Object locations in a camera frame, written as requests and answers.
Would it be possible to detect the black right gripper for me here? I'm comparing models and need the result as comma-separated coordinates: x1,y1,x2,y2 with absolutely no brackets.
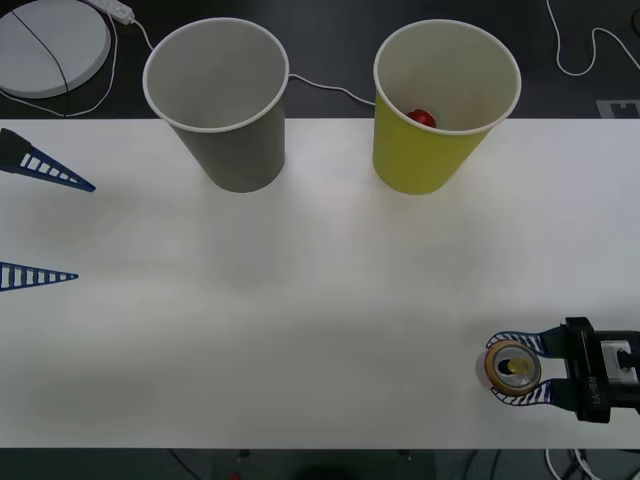
484,316,640,424

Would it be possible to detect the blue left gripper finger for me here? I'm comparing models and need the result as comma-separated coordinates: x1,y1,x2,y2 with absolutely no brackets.
0,261,80,294
0,127,97,194

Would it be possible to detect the drink can with gold top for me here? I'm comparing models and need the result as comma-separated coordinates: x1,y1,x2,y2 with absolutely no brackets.
474,341,544,399

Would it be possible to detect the round white disc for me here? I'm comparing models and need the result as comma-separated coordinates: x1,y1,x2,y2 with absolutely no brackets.
0,0,113,100

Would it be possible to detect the white power strip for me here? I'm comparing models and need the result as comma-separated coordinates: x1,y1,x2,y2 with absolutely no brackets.
82,0,136,24

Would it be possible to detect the grey plastic bin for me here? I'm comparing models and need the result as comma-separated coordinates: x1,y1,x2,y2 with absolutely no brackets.
142,17,291,194

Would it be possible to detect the yellow-green plastic bin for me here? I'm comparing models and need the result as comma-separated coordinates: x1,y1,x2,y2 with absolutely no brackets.
372,18,523,197

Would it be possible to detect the grey floor plate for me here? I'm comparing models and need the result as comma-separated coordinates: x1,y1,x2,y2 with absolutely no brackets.
596,99,640,119

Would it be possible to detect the red can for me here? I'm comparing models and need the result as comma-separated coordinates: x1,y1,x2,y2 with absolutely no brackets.
405,108,439,129

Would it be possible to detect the white floor cable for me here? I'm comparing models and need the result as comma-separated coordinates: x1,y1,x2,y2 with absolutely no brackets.
543,447,604,480

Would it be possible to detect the thin white cable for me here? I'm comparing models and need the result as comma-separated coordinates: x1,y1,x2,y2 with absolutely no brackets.
0,9,120,119

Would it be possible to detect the black cable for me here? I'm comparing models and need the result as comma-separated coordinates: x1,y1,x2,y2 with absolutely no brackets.
10,8,70,119

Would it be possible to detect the white looping cable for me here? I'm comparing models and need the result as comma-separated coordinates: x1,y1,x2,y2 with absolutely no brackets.
545,0,640,78

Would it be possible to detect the white power strip cable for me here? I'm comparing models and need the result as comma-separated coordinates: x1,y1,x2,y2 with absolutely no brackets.
130,17,377,108

